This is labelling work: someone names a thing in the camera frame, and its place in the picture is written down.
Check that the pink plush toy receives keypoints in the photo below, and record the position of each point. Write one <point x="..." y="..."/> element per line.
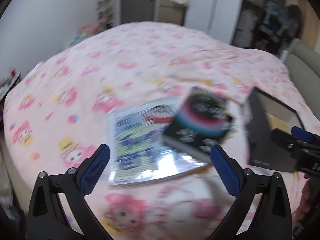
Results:
<point x="87" y="31"/>

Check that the white wardrobe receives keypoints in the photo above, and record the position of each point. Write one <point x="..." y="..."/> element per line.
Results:
<point x="212" y="5"/>

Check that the large black box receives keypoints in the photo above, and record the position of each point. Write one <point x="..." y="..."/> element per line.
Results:
<point x="260" y="140"/>

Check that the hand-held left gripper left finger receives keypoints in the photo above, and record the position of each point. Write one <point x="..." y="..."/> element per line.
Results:
<point x="96" y="170"/>

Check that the cluttered bedside table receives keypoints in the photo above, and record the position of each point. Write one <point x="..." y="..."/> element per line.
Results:
<point x="10" y="85"/>

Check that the pink printed blanket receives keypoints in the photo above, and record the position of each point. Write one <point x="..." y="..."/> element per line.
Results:
<point x="125" y="67"/>

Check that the small black printed box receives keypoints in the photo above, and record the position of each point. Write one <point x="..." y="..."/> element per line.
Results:
<point x="200" y="120"/>

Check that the grey door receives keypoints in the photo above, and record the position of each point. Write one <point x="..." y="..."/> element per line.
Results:
<point x="137" y="0"/>

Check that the beige padded headboard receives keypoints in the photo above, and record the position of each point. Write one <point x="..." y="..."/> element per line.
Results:
<point x="305" y="62"/>

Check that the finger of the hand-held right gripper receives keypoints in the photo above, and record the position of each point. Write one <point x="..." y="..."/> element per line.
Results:
<point x="282" y="136"/>
<point x="301" y="133"/>

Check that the stacked cardboard boxes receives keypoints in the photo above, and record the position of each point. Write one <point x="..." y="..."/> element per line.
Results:
<point x="170" y="12"/>

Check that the blue white comic book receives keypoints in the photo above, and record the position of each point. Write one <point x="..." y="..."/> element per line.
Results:
<point x="135" y="135"/>

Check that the dark open shelf unit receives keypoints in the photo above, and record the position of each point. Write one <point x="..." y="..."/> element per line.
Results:
<point x="252" y="17"/>

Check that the small toy shelf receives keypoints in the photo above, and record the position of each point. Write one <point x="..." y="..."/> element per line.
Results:
<point x="105" y="12"/>

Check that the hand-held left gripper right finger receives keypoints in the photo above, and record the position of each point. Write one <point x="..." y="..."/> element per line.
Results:
<point x="226" y="172"/>

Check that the person's right hand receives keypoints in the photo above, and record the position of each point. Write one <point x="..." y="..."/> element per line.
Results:
<point x="306" y="200"/>

